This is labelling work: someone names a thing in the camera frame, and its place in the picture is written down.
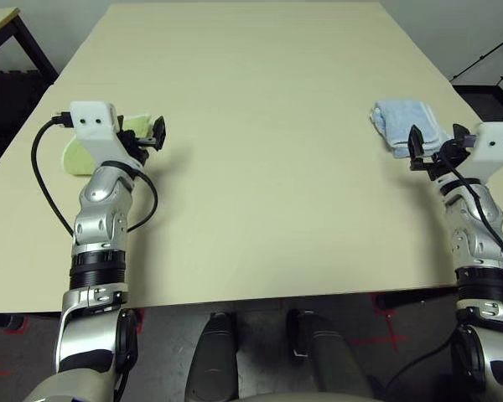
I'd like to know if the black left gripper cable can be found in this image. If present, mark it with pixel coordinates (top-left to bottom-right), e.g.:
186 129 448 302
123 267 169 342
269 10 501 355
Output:
124 170 160 234

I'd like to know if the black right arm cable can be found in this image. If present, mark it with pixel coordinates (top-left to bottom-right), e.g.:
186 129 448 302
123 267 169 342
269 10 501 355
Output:
384 317 466 389

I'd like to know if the black low platform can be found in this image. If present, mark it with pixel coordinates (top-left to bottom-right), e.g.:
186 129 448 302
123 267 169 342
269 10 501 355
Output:
452 83 503 129

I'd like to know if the black foam floor mat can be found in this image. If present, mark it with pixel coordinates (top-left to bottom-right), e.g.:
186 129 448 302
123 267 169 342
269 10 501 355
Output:
0 69 54 171

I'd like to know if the folded light blue towel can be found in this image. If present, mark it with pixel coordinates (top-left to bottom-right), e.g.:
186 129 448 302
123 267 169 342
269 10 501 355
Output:
368 98 454 161

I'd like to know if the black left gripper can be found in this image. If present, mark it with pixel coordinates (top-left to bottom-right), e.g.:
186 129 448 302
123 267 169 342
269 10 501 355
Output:
111 106 169 168

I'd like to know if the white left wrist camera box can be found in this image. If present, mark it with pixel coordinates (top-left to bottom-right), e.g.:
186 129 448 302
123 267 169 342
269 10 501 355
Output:
70 100 147 173

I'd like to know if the side table with black legs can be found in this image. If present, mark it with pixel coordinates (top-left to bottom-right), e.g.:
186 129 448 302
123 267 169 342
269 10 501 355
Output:
0 7 60 77

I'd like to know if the grey robot right leg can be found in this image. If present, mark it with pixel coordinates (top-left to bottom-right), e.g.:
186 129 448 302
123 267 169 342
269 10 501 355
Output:
287 307 376 402

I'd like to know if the black camera cable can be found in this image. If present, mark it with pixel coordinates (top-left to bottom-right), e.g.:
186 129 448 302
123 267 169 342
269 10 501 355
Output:
30 109 75 236
438 144 503 278

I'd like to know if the green towel with white trim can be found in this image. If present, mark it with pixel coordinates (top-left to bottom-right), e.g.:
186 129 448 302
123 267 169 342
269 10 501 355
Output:
60 112 156 178

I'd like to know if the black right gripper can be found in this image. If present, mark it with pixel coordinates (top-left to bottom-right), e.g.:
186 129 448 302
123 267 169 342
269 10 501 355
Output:
407 122 474 182

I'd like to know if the black left camera cable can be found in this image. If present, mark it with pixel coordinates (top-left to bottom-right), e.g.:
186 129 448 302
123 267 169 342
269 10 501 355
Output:
30 109 75 236

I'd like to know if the black tripod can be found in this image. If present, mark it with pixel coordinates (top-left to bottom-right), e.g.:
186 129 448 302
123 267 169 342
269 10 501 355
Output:
449 32 503 105

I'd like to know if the black right camera cable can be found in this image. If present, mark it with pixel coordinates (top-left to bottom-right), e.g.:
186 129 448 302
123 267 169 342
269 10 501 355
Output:
438 144 503 278

